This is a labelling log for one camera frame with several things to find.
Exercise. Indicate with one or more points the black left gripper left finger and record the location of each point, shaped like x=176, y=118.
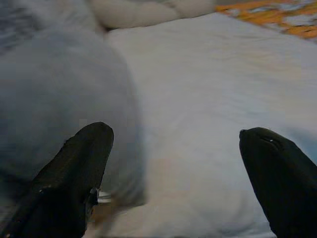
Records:
x=64, y=183

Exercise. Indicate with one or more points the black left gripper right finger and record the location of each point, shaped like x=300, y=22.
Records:
x=284, y=183

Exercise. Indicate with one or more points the grey pillow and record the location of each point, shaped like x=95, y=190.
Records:
x=62, y=94

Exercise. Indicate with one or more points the white quilted mattress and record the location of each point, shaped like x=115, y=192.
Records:
x=210, y=99

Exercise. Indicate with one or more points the yellow duck print blanket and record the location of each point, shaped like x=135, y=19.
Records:
x=277, y=17

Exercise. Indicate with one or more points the grey printed bed bumper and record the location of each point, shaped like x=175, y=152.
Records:
x=29, y=17

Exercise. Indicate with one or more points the beige knotted bolster cushion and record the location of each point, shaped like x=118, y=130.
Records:
x=148, y=12

